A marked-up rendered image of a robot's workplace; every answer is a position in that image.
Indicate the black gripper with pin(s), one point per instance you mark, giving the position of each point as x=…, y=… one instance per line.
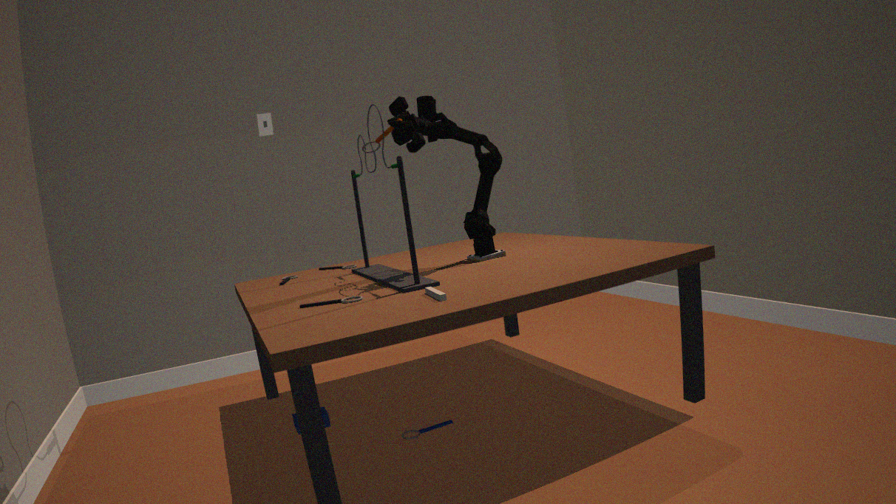
x=410, y=125

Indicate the orange bar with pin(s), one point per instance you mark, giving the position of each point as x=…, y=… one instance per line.
x=378, y=140

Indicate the beige rectangular bar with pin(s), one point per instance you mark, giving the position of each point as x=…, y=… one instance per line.
x=435, y=293

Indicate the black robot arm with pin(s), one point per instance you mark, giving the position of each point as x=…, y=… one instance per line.
x=477, y=221

